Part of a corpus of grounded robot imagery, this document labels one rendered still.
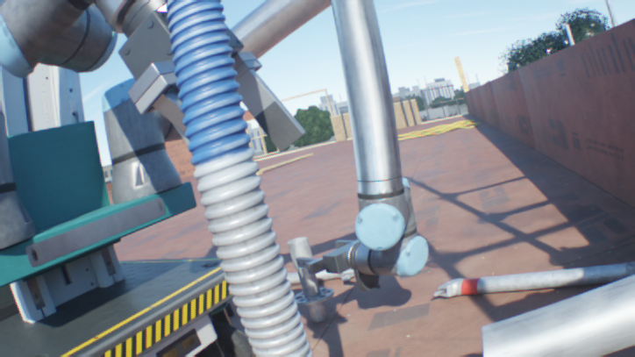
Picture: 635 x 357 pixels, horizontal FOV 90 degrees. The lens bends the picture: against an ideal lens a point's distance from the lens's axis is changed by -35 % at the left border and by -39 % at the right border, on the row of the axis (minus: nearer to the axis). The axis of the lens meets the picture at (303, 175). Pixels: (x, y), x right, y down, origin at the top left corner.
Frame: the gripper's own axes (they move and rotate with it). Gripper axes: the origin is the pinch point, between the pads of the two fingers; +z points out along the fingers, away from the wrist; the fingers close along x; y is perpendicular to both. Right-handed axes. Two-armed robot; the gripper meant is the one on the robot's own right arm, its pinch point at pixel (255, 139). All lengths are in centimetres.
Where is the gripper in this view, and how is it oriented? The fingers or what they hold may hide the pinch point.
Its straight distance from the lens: 37.8
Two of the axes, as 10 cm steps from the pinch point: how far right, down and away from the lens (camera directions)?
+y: -7.5, 5.7, 3.4
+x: -2.3, 2.6, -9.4
